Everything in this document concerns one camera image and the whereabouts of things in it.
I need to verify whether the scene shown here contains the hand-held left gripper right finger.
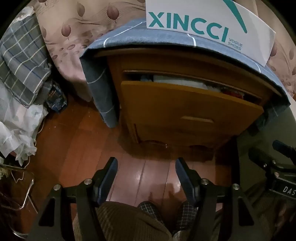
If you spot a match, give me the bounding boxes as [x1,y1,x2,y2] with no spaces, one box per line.
[175,158,266,241]

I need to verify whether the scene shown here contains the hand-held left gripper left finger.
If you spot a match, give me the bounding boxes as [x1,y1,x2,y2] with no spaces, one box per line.
[28,157,119,241]

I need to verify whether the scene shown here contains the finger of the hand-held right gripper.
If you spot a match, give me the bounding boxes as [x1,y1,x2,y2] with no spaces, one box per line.
[272,140,296,160]
[249,148,285,172]

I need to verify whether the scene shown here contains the red underwear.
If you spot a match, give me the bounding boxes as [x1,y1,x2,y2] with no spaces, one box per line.
[221,89,245,99]

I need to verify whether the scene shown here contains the white ribbed underwear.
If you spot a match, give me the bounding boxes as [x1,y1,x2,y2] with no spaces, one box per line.
[153,75,210,90]

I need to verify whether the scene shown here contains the dark green cloth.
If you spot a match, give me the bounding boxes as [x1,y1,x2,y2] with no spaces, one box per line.
[238,108,296,193]

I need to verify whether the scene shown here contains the dark plaid slipper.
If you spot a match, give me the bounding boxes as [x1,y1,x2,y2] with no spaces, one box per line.
[137,201,160,223]
[175,200,199,232]

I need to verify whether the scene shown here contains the blue plastic packet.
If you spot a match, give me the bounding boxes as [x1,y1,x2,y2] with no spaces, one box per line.
[44,80,68,114]

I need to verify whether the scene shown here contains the wooden nightstand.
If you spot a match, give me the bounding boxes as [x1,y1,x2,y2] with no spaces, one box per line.
[94,50,283,163]

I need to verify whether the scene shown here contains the grey plaid quilt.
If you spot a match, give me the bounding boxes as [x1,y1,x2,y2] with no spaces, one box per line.
[0,14,52,107]

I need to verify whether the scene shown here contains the floral beige bedsheet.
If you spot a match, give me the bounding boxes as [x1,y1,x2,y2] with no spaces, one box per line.
[35,0,296,102]

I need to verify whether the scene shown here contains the blue checked cloth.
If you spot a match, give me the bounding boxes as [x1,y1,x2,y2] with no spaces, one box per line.
[79,19,292,130]

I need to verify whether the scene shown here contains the white shoe box teal print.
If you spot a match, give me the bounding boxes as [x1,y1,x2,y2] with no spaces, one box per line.
[145,0,277,67]

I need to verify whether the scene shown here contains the white cloth bundle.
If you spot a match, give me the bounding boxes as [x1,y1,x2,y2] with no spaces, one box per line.
[13,6,35,22]

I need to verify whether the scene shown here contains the person's olive corduroy trousers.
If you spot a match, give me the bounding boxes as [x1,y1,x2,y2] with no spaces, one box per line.
[74,184,296,241]

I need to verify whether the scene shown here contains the metal wire rack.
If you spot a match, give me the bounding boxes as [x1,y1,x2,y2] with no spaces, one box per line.
[0,163,36,211]

